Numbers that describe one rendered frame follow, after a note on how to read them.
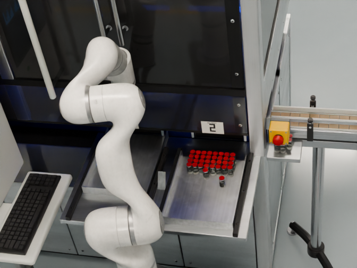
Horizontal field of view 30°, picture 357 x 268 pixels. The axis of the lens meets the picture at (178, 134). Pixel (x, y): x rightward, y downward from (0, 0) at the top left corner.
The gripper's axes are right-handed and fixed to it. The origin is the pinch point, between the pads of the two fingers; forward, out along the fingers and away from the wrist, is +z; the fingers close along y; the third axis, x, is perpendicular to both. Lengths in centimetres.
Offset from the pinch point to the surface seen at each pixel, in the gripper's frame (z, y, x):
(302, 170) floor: 129, 16, 85
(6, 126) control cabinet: 19, -30, -42
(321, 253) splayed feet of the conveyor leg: 95, 65, 54
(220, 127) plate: 11.9, 20.9, 26.6
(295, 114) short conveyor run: 23, 27, 58
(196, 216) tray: 15.8, 44.6, 0.5
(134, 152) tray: 29.0, 3.7, -3.5
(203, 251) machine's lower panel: 89, 36, 7
